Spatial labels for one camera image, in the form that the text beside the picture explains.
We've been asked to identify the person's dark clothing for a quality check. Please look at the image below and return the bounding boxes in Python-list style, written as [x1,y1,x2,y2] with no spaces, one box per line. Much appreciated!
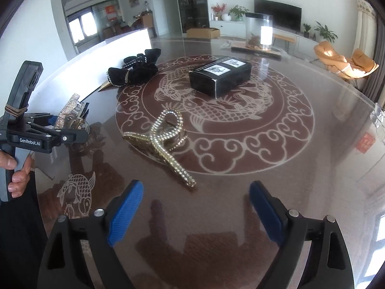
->
[0,169,50,289]

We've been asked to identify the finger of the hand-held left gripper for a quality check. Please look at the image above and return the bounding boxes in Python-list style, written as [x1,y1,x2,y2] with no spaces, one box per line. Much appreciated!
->
[19,122,65,132]
[26,112,60,125]

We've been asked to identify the gold rhinestone hair claw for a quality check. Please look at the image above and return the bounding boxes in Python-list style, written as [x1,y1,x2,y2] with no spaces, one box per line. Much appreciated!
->
[123,108,197,189]

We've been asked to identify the white television cabinet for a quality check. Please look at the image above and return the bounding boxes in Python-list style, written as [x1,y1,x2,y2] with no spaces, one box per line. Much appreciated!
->
[209,20,325,52]

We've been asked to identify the green leafy potted plant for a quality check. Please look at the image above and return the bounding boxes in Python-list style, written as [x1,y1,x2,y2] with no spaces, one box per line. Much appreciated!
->
[229,4,249,21]

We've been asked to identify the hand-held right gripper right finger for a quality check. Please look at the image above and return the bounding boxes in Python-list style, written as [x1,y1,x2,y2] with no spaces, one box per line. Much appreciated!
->
[249,181,357,289]

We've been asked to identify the flat wooden board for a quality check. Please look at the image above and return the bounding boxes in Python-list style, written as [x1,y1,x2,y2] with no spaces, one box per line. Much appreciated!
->
[231,40,283,58]

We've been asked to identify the orange lounge chair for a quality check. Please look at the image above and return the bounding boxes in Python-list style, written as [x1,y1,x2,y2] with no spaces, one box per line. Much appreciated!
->
[314,40,379,82]

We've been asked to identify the red flower bouquet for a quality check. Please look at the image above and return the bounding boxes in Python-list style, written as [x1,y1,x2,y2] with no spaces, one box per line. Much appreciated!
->
[211,3,227,21]

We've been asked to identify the brown patterned glass desktop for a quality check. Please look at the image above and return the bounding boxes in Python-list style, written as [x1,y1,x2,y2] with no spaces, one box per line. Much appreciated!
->
[30,38,385,289]

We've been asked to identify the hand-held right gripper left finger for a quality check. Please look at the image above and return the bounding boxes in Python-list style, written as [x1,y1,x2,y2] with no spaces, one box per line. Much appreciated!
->
[36,180,145,289]

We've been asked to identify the wooden bench hairpin legs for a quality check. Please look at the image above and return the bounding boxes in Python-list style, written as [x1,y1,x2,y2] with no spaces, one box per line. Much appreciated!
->
[272,33,297,52]

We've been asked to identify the black velvet bow white trim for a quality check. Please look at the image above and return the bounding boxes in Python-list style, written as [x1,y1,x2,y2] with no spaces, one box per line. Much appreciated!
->
[107,63,158,87]

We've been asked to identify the rhinestone bow hair clip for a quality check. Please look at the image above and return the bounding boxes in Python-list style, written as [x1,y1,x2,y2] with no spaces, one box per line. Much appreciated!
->
[53,93,91,139]

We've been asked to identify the grey curtain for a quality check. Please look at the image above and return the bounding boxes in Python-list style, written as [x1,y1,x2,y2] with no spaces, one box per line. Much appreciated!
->
[355,0,385,103]

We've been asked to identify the person's left hand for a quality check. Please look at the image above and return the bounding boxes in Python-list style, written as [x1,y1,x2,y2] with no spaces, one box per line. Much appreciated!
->
[0,152,32,199]

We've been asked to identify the dark display cabinet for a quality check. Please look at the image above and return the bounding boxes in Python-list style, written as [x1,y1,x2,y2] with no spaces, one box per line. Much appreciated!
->
[174,0,210,33]

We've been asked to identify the flat screen television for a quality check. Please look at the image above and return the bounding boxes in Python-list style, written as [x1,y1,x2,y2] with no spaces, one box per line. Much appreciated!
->
[254,0,302,33]

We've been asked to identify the clear plastic jar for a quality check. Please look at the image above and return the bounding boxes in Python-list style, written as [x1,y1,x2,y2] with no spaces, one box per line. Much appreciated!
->
[245,13,274,51]

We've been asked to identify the small wooden cabinet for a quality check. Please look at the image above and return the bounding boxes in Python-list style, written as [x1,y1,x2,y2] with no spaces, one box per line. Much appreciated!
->
[141,10,155,38]

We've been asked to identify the black cardboard box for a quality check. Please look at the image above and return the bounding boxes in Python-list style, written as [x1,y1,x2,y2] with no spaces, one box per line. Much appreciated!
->
[189,57,251,99]

